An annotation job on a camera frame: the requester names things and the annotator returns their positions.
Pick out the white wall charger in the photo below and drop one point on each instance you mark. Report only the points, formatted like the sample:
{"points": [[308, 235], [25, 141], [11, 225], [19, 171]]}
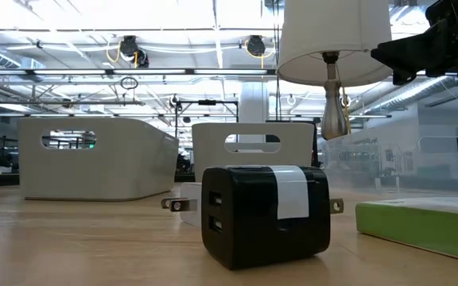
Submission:
{"points": [[191, 218]]}

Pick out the grey plastic bin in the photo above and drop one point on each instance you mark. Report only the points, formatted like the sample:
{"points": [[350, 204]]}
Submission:
{"points": [[113, 167], [213, 151]]}

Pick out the black background frame stand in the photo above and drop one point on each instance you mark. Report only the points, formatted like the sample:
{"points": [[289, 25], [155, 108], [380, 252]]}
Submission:
{"points": [[207, 102]]}

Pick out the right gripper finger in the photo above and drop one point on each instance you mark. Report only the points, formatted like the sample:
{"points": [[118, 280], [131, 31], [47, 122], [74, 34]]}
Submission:
{"points": [[420, 51]]}

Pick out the long ceiling light bar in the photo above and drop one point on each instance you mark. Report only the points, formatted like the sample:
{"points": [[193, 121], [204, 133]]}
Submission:
{"points": [[94, 72]]}

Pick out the clear plastic bin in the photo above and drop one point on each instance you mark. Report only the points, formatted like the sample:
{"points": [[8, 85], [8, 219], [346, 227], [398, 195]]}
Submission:
{"points": [[392, 167]]}

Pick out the white-shade silver table lamp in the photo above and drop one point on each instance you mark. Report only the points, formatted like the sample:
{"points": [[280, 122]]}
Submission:
{"points": [[332, 32]]}

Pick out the black USB wall charger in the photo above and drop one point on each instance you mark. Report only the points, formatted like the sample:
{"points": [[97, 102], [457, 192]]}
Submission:
{"points": [[245, 222]]}

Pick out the white green-edged product box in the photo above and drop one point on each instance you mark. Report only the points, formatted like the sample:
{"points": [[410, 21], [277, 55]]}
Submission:
{"points": [[412, 226]]}

